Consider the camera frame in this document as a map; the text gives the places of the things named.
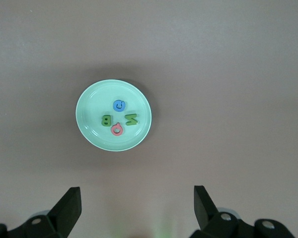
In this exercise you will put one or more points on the blue capital letter G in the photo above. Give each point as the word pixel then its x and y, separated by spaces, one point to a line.
pixel 115 107

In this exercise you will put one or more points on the green capital letter N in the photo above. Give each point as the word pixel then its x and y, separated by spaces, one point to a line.
pixel 131 119

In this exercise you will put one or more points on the green capital letter B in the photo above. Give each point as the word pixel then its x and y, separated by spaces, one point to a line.
pixel 109 120

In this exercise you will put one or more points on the brown table cover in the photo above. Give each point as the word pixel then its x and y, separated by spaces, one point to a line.
pixel 213 74

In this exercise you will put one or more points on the red capital letter Q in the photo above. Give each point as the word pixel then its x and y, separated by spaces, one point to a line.
pixel 113 130

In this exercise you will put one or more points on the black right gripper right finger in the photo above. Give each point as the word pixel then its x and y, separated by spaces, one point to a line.
pixel 203 210

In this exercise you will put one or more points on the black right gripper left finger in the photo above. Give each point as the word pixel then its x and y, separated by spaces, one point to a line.
pixel 64 215

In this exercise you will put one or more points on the light green plate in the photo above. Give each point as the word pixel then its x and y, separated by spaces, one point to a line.
pixel 94 99

